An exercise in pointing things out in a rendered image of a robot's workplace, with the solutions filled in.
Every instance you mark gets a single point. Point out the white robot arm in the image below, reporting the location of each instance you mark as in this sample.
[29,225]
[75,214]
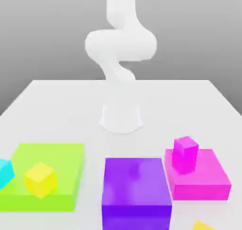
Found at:
[121,44]

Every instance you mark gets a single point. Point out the small magenta cube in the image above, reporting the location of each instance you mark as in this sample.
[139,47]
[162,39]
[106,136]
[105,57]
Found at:
[185,154]

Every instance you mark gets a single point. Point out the small yellow cube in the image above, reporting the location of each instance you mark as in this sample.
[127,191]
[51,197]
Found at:
[40,179]

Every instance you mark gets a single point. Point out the small cyan cube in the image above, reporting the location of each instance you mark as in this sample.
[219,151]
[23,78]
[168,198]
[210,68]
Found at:
[4,172]

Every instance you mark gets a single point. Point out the small orange cube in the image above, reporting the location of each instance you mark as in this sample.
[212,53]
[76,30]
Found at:
[201,226]

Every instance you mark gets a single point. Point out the large purple box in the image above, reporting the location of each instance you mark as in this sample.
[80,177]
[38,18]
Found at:
[136,186]

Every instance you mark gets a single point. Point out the large green box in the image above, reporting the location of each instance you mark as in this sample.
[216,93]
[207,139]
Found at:
[56,158]

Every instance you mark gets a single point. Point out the large magenta box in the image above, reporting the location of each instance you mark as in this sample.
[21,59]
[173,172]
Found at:
[208,173]

